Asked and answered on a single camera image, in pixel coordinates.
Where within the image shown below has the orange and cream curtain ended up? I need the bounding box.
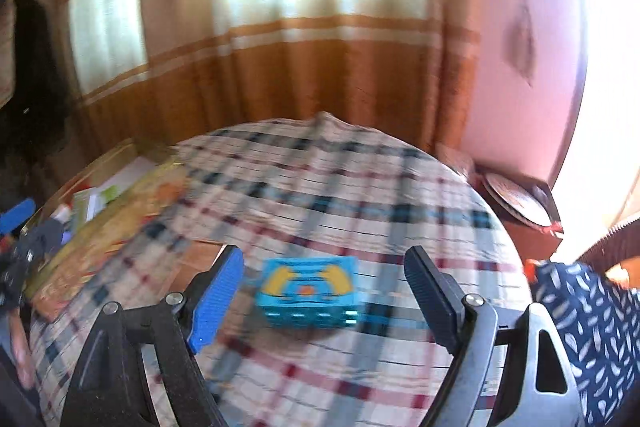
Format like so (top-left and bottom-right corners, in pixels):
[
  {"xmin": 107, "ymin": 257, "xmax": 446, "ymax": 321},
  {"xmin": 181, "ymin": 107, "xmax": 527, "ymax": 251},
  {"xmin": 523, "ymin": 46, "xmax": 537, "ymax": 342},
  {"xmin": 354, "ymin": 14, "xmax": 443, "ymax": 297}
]
[{"xmin": 50, "ymin": 0, "xmax": 483, "ymax": 158}]

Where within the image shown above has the gold metal tin tray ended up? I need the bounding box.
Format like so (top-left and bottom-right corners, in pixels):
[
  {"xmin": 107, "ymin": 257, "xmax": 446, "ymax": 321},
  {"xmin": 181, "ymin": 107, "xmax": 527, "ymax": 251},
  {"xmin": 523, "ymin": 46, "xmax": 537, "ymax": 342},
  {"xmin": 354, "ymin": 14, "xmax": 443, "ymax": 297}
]
[{"xmin": 22, "ymin": 138, "xmax": 193, "ymax": 323}]

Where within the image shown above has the hanging tassel ornament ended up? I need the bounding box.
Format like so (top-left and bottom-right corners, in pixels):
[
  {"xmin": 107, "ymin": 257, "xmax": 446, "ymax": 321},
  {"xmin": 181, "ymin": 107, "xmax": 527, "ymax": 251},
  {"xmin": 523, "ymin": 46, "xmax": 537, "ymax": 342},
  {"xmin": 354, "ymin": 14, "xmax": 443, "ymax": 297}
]
[{"xmin": 502, "ymin": 0, "xmax": 536, "ymax": 85}]

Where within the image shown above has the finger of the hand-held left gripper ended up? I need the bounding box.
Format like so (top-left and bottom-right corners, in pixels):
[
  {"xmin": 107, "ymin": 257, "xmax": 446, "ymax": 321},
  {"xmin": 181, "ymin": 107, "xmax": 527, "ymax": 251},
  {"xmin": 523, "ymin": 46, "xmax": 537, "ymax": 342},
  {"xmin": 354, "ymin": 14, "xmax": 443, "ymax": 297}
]
[
  {"xmin": 0, "ymin": 198, "xmax": 37, "ymax": 235},
  {"xmin": 20, "ymin": 221, "xmax": 65, "ymax": 260}
]

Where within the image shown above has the round woven tray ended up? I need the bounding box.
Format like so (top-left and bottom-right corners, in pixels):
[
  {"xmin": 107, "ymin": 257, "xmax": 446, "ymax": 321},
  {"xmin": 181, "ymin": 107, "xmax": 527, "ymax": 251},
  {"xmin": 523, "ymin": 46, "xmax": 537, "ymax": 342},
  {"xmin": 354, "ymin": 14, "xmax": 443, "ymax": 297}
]
[{"xmin": 482, "ymin": 172, "xmax": 556, "ymax": 228}]

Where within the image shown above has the brown wooden stool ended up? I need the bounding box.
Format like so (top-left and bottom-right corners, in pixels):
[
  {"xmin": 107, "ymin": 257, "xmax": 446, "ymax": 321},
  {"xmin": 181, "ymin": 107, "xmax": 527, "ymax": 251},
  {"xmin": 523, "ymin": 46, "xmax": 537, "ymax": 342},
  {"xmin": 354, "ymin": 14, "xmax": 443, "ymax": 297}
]
[{"xmin": 435, "ymin": 144, "xmax": 566, "ymax": 268}]

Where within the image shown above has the dark hanging jacket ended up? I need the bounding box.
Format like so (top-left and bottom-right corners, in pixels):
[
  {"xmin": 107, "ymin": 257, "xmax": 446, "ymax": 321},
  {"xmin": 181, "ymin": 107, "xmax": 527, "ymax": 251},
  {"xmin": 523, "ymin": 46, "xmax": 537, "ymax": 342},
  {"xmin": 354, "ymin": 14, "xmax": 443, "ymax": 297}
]
[{"xmin": 10, "ymin": 0, "xmax": 76, "ymax": 168}]

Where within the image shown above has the teal building block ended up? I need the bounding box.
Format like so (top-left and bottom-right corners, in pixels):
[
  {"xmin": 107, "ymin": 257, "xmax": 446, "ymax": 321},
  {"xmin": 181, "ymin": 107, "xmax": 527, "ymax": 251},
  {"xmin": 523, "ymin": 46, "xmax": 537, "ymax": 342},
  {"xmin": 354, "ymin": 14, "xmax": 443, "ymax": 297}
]
[{"xmin": 255, "ymin": 256, "xmax": 361, "ymax": 329}]

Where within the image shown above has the person's left forearm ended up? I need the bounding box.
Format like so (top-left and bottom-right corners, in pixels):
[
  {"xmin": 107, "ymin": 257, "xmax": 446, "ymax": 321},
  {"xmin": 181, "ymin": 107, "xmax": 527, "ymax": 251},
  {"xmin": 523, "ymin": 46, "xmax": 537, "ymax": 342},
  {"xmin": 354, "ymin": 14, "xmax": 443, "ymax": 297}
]
[{"xmin": 7, "ymin": 307, "xmax": 38, "ymax": 390}]

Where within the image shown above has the copper rectangular box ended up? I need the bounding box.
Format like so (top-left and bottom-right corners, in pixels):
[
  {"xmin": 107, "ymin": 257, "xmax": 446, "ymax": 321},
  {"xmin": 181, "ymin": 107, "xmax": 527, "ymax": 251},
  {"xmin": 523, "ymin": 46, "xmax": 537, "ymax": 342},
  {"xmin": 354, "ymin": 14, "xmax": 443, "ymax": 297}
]
[{"xmin": 167, "ymin": 241, "xmax": 226, "ymax": 293}]

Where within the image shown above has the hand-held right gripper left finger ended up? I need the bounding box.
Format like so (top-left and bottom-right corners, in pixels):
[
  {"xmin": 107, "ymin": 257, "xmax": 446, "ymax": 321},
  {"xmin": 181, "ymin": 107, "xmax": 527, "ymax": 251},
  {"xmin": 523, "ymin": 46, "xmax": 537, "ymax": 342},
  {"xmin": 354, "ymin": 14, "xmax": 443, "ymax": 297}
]
[{"xmin": 62, "ymin": 245, "xmax": 245, "ymax": 427}]

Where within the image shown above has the white box with green label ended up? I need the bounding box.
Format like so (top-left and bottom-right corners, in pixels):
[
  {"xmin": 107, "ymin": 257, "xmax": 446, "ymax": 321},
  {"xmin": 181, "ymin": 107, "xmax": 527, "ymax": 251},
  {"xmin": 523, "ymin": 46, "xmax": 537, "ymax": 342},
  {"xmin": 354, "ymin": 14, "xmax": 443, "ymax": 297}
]
[{"xmin": 70, "ymin": 184, "xmax": 123, "ymax": 225}]

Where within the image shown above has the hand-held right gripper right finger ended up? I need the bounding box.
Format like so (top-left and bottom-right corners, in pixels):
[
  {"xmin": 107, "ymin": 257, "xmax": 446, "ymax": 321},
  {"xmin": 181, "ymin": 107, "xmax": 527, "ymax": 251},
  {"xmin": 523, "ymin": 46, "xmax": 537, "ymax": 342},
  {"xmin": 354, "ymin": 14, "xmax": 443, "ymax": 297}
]
[{"xmin": 405, "ymin": 246, "xmax": 586, "ymax": 427}]

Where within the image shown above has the blue leaf-print cloth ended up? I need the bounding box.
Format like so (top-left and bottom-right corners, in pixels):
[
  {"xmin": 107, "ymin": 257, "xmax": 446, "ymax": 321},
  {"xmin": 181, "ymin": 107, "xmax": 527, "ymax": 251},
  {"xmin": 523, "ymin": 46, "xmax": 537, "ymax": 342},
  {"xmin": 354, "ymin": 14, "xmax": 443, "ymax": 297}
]
[{"xmin": 530, "ymin": 259, "xmax": 640, "ymax": 425}]

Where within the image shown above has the plaid tablecloth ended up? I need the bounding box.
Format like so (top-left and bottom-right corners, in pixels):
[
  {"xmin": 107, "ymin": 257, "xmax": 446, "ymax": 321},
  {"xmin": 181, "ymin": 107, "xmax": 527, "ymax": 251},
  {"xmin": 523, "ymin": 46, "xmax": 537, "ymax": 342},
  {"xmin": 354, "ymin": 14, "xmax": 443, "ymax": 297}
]
[{"xmin": 27, "ymin": 114, "xmax": 533, "ymax": 427}]

